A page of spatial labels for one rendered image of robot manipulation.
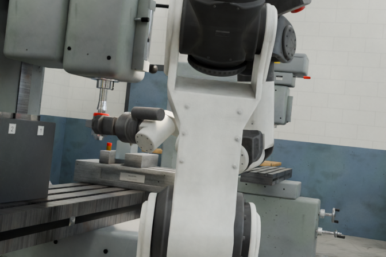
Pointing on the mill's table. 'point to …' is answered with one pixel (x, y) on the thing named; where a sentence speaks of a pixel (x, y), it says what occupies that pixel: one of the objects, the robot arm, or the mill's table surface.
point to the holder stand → (24, 156)
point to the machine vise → (122, 174)
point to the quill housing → (104, 22)
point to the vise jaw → (141, 160)
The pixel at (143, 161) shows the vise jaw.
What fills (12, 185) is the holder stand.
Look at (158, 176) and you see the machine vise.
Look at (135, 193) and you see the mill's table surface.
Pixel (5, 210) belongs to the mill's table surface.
